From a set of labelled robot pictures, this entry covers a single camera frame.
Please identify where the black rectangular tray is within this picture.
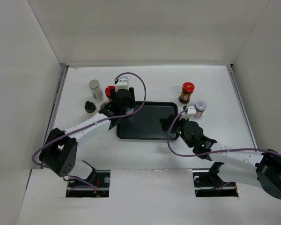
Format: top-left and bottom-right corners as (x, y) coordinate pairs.
(117, 101), (178, 141)

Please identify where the dark sauce jar red lid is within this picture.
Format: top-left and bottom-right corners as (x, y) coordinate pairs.
(105, 85), (115, 102)

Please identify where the grinder bottle black knob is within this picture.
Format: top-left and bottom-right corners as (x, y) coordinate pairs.
(84, 101), (97, 114)

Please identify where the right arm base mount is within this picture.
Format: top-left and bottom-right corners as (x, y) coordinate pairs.
(192, 162), (238, 197)

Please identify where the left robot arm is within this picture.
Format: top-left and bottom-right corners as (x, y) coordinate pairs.
(39, 87), (135, 187)

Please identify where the purple cable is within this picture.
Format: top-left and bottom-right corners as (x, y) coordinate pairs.
(166, 109), (281, 162)
(32, 72), (147, 168)

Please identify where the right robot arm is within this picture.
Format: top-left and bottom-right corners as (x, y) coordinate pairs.
(160, 114), (281, 200)

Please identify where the peppercorn bottle blue label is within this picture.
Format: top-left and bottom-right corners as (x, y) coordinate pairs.
(126, 108), (134, 115)

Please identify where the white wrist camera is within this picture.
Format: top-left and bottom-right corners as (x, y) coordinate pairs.
(181, 105), (196, 120)
(114, 76), (129, 92)

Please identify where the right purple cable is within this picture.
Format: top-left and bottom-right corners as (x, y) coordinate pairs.
(166, 109), (281, 162)

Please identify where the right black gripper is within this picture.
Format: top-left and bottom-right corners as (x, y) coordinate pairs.
(160, 113), (193, 148)

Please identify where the pepper grinder clear cap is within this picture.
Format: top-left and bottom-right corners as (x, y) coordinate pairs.
(100, 102), (108, 110)

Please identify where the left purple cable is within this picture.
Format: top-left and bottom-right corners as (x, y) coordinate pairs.
(32, 72), (147, 168)

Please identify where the small jar pink label lid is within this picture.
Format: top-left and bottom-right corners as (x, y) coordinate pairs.
(194, 100), (207, 118)

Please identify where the peppercorn bottle silver cap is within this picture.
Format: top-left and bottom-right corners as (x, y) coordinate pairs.
(89, 79), (104, 102)

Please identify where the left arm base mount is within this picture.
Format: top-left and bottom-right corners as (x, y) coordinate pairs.
(63, 170), (111, 198)

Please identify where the orange sauce jar red lid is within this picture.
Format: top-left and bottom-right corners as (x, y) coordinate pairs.
(179, 82), (195, 104)

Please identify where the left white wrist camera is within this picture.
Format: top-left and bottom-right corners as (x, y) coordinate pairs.
(114, 76), (129, 92)

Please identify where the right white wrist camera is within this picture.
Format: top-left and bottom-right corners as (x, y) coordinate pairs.
(181, 105), (196, 120)

